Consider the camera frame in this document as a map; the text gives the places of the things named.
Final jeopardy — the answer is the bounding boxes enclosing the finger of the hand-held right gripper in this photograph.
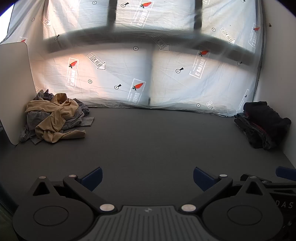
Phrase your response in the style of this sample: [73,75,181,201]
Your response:
[276,166,296,180]
[240,174,296,190]

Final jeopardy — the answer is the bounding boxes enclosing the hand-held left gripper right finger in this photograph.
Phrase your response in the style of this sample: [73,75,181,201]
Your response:
[179,166,264,214]

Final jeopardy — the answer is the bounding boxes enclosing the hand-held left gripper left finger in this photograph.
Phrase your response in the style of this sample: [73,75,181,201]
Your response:
[32,166,117,214]

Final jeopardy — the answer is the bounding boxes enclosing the tan long-sleeved shirt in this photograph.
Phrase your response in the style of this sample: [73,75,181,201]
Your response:
[25,93,86,143]

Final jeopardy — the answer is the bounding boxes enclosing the black folded garment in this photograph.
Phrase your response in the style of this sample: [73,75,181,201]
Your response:
[243,101,291,141]

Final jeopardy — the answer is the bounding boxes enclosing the grey crumpled shirt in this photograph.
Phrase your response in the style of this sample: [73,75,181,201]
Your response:
[20,89,95,145]

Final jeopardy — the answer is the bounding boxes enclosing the dark plaid shirt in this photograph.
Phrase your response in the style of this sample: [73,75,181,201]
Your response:
[43,90,91,116]

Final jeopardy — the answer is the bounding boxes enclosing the printed translucent curtain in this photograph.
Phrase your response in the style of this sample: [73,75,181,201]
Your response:
[0,0,264,116]

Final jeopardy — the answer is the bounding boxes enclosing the white divider board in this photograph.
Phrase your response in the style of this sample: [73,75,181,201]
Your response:
[0,42,36,145]

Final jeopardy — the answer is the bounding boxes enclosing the dark window frame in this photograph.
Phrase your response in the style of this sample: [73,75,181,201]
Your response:
[43,0,255,67]

